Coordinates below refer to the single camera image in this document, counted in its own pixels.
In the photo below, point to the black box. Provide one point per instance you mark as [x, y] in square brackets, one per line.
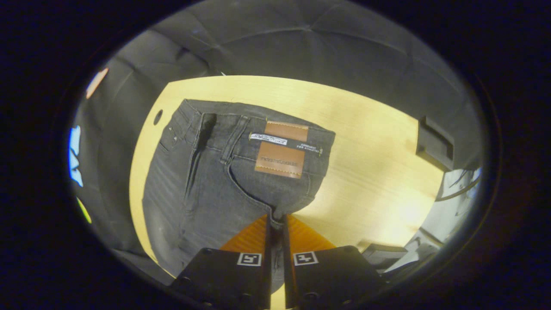
[434, 144]

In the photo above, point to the black backdrop cloth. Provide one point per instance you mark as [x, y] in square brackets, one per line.
[301, 47]

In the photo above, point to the dark grey jeans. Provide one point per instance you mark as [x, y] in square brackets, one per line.
[215, 185]

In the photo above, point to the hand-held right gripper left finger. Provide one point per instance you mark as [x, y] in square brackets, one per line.
[267, 258]

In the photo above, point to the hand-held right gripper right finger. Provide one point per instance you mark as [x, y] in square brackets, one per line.
[287, 267]

